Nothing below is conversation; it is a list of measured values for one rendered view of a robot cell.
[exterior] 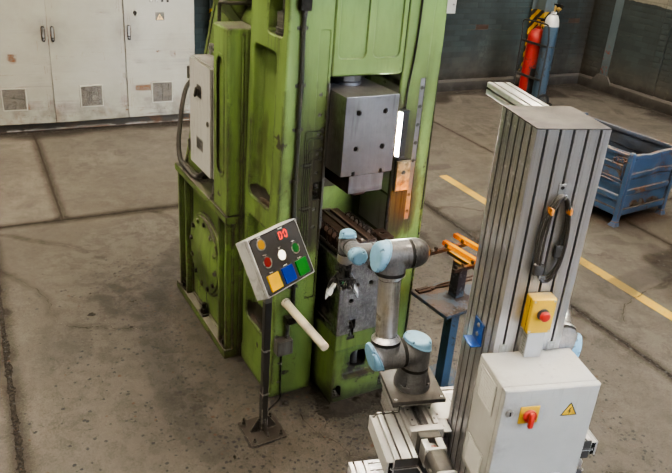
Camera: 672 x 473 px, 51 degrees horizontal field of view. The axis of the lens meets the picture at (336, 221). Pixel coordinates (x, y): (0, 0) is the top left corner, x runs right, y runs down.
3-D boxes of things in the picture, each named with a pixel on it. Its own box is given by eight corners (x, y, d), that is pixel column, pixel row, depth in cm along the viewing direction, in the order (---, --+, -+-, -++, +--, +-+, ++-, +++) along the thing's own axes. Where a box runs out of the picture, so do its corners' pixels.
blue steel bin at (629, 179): (665, 214, 693) (686, 145, 663) (613, 228, 652) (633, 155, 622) (571, 173, 783) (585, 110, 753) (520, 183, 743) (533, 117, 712)
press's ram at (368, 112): (405, 169, 360) (414, 92, 343) (340, 177, 342) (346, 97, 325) (363, 143, 393) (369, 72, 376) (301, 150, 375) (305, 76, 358)
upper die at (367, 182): (381, 189, 358) (383, 172, 354) (347, 194, 348) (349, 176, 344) (341, 162, 390) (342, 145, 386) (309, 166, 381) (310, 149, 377)
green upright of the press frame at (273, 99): (309, 387, 409) (338, -28, 313) (269, 398, 397) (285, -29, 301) (278, 346, 444) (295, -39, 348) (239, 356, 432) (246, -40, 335)
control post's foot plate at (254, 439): (289, 437, 370) (290, 423, 367) (250, 449, 360) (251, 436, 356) (272, 412, 387) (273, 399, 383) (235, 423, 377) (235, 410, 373)
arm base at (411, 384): (435, 393, 283) (438, 373, 278) (399, 396, 279) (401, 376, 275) (423, 370, 296) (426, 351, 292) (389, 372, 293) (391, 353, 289)
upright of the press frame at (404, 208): (404, 359, 441) (456, -25, 345) (369, 369, 429) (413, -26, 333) (368, 323, 475) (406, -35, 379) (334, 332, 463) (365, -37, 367)
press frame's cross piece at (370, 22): (402, 73, 352) (413, -26, 333) (331, 77, 333) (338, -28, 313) (358, 55, 387) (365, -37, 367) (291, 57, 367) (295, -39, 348)
